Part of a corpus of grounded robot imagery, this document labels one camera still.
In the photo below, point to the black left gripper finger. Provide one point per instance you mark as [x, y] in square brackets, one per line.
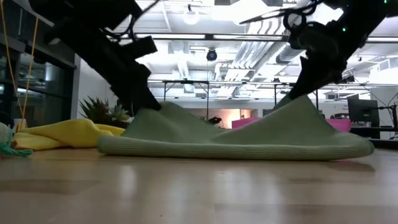
[144, 102]

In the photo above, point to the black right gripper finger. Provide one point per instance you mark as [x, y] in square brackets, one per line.
[306, 81]

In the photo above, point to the yellow microfiber towel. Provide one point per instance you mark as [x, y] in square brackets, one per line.
[62, 133]

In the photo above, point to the green microfiber towel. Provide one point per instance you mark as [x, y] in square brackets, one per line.
[6, 140]
[233, 146]

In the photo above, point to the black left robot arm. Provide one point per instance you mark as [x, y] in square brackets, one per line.
[77, 31]

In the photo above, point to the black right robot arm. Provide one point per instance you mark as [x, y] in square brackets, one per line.
[367, 18]

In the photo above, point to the small background robot arm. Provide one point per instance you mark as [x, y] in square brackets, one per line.
[214, 120]

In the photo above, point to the black ceiling spotlight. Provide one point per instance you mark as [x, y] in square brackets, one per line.
[349, 79]

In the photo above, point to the potted succulent plant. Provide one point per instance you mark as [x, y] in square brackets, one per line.
[96, 110]

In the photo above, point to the pink plastic bin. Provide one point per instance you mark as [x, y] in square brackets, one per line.
[340, 125]

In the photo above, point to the black computer monitor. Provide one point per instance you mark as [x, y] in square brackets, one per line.
[362, 110]

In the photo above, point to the round white ceiling lamp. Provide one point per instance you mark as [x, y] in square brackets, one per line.
[191, 16]

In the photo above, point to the white cup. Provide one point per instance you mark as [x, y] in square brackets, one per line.
[19, 124]

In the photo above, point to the black metal workstation frame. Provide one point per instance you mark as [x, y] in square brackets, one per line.
[316, 99]
[186, 82]

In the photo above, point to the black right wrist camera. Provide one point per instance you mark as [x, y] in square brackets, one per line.
[300, 40]

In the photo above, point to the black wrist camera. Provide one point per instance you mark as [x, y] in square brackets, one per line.
[300, 40]
[140, 46]

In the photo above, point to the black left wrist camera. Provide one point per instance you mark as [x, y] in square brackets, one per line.
[140, 46]

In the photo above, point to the black dome camera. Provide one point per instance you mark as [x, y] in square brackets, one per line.
[211, 55]

